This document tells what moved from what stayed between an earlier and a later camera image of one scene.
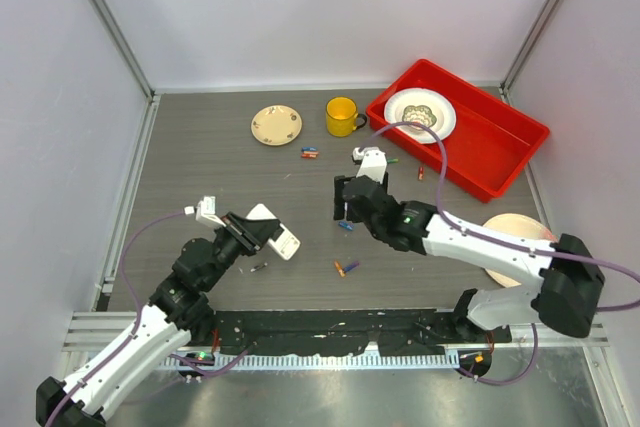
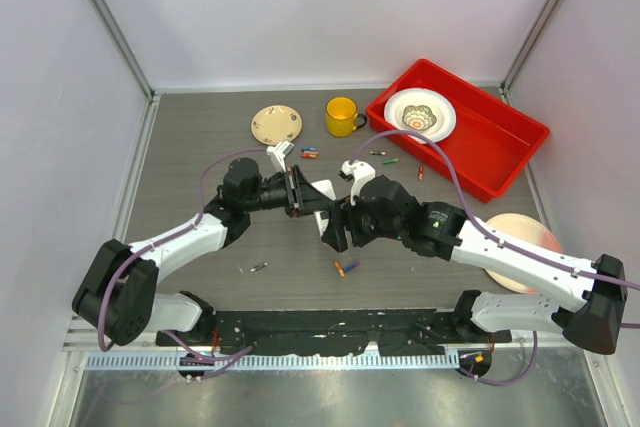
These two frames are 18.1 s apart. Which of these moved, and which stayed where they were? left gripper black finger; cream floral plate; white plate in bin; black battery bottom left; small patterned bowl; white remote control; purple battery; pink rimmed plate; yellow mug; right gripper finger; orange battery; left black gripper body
Moved: right gripper finger; white remote control; left gripper black finger; left black gripper body
Stayed: orange battery; purple battery; pink rimmed plate; white plate in bin; small patterned bowl; yellow mug; cream floral plate; black battery bottom left
